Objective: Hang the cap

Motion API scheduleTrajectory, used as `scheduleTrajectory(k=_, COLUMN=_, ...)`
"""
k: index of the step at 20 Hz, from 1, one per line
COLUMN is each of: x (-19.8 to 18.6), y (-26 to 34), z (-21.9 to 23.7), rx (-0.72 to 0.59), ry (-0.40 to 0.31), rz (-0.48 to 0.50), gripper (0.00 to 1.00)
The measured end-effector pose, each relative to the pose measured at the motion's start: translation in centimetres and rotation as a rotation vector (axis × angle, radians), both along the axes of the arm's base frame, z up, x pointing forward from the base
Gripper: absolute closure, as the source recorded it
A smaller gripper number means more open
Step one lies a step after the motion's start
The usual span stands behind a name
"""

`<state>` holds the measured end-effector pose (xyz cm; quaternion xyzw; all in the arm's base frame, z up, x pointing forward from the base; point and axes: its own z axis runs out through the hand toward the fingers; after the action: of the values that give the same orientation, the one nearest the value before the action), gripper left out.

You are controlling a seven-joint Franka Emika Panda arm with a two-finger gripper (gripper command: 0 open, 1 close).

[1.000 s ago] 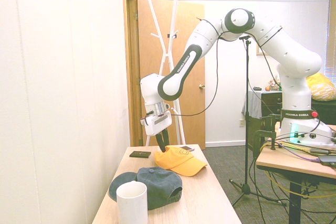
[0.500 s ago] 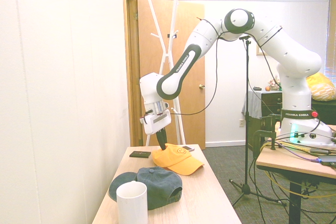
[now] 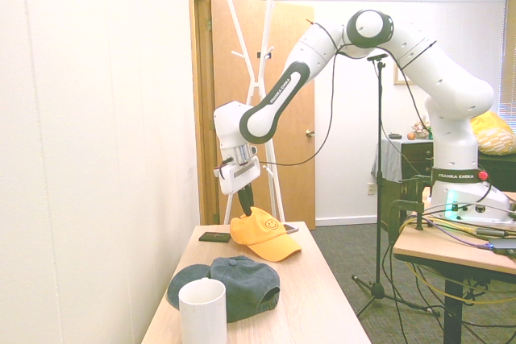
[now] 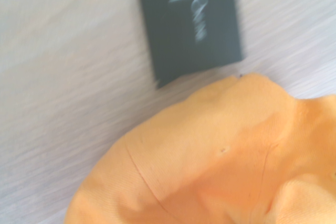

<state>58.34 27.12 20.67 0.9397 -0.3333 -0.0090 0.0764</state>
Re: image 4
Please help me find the black card with white print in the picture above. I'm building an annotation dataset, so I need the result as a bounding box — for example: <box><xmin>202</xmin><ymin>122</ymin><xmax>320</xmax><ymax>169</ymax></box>
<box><xmin>135</xmin><ymin>0</ymin><xmax>248</xmax><ymax>90</ymax></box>

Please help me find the orange baseball cap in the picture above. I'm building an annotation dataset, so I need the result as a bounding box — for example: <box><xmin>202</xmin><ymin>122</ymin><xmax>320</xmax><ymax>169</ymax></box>
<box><xmin>64</xmin><ymin>72</ymin><xmax>336</xmax><ymax>224</ymax></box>

